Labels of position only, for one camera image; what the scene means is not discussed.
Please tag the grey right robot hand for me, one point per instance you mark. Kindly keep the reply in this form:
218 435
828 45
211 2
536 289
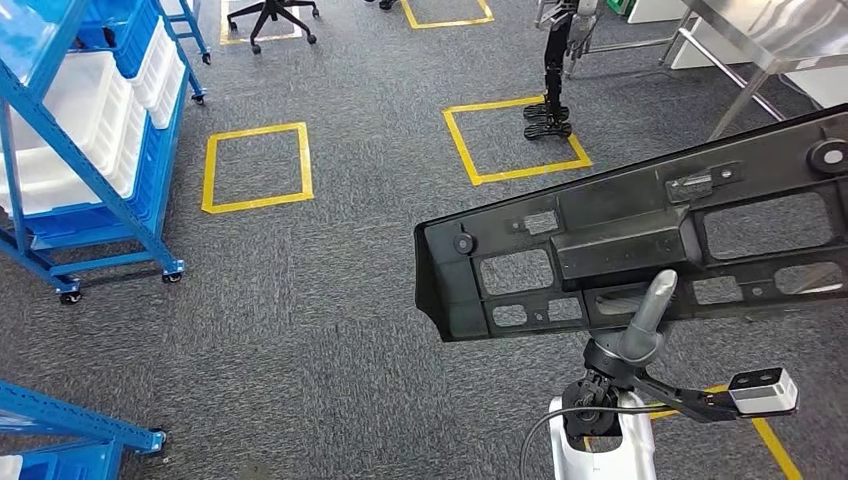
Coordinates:
642 338

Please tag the black plastic plate bracket part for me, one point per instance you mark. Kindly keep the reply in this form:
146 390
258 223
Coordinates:
464 311

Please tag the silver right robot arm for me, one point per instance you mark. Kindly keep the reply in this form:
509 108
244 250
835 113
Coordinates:
603 457

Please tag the blue metal shelf rack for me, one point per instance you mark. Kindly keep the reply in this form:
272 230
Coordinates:
79 420

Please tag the black humanoid robot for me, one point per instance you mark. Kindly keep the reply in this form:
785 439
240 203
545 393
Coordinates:
553 66

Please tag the green plastic crate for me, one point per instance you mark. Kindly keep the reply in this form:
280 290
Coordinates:
617 6

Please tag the stainless steel table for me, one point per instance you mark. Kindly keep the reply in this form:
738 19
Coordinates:
782 33

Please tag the black office chair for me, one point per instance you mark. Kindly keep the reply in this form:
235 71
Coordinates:
384 4
272 10

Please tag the blue wheeled bin rack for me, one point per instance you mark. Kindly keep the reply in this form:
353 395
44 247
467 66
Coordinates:
93 173

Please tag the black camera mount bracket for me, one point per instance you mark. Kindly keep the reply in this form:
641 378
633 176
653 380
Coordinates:
689 404

